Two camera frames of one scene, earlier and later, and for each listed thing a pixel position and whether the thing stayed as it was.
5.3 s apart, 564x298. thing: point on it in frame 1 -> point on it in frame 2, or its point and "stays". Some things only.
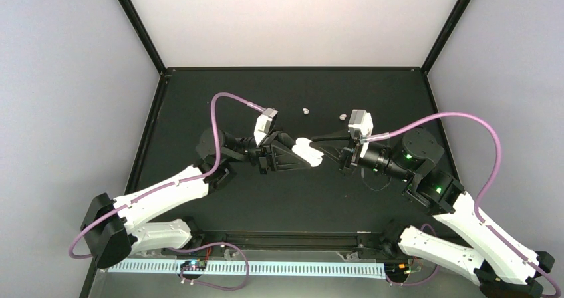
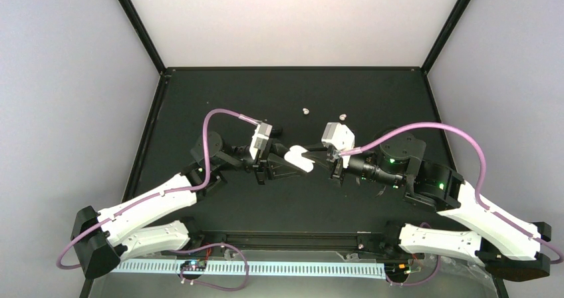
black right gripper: [348, 155] -> [320, 154]
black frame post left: [124, 0] stays
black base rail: [296, 240] stays
